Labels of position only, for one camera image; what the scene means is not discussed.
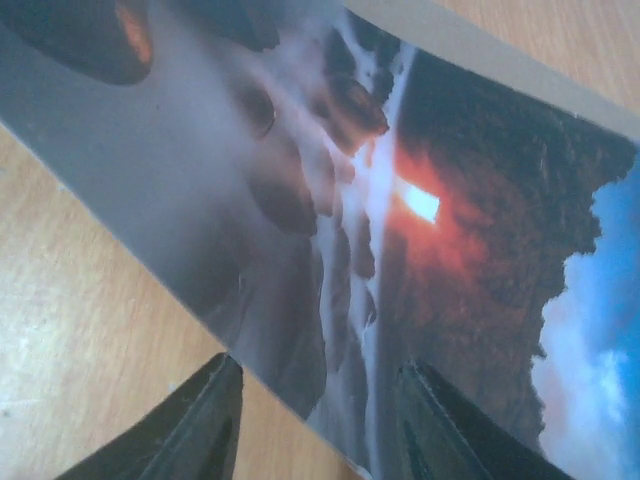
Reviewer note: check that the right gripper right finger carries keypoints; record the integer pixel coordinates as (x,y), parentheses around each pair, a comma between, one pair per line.
(443,435)

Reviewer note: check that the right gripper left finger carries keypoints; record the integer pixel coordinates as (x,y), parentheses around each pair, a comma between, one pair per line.
(192,434)

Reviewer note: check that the sunset landscape photo white border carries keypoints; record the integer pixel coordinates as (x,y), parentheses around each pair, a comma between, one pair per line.
(333,202)

